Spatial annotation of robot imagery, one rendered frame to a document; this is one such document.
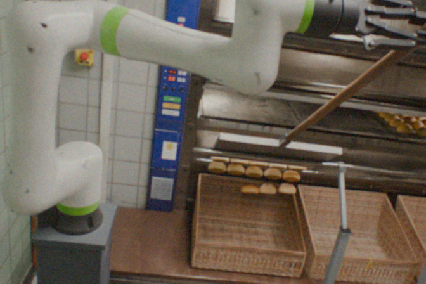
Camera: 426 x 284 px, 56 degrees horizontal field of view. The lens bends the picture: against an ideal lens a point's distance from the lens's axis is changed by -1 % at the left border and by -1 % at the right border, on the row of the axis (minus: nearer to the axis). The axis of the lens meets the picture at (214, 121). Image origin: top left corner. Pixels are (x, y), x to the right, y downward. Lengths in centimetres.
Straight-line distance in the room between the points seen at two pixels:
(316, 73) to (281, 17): 147
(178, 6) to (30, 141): 124
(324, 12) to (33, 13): 57
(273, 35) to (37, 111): 53
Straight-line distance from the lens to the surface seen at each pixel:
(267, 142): 178
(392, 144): 256
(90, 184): 119
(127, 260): 212
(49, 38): 90
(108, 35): 96
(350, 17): 83
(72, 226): 126
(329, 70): 226
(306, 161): 199
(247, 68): 78
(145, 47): 91
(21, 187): 106
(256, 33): 77
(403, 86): 244
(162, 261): 213
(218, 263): 210
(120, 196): 249
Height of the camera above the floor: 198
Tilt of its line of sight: 21 degrees down
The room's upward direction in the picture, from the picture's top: 9 degrees clockwise
